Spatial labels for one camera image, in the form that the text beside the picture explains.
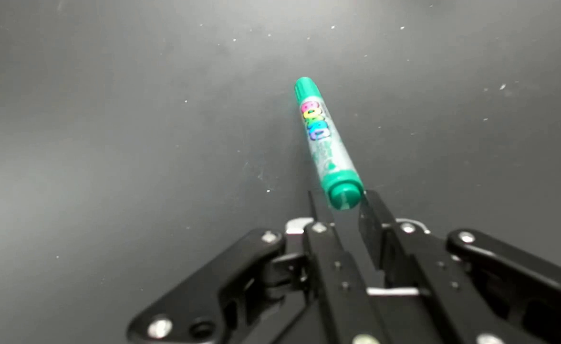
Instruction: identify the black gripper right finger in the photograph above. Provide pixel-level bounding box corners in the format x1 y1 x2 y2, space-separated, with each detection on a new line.
361 191 561 344

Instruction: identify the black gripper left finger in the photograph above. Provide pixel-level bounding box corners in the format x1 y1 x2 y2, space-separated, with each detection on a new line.
126 193 384 344

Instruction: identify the green marker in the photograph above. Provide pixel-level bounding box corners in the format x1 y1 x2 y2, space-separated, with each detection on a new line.
294 76 365 210

